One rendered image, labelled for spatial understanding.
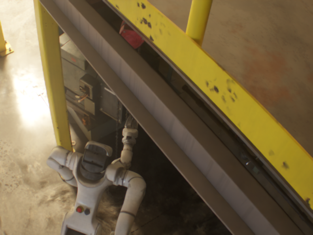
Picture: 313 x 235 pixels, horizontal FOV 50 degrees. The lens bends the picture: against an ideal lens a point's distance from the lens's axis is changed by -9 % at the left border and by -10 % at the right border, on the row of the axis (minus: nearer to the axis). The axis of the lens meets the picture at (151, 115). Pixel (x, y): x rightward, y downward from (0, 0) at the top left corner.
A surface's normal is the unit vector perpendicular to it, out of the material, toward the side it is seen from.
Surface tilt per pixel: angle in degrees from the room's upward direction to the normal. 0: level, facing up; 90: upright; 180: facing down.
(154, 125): 0
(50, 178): 0
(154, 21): 90
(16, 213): 0
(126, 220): 17
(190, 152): 90
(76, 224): 34
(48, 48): 90
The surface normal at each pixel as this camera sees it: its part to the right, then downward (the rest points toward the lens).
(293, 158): -0.80, 0.42
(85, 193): -0.26, 0.65
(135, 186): 0.02, -0.47
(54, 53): 0.58, 0.68
